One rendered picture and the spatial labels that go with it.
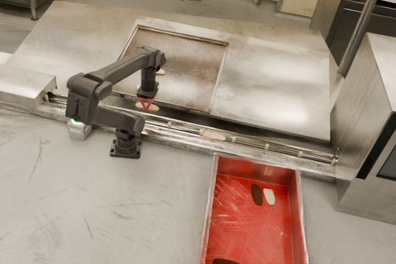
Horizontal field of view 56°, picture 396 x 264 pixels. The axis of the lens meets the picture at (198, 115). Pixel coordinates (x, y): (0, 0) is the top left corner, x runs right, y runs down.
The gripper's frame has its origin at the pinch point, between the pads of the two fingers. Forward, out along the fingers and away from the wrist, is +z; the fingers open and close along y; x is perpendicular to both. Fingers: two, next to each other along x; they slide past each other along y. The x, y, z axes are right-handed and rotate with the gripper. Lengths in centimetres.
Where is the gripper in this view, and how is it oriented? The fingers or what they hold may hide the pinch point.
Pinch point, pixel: (147, 105)
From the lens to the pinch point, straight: 157.1
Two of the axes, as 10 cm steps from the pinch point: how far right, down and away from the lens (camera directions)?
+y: 2.1, -6.2, 7.5
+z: -1.1, 7.5, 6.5
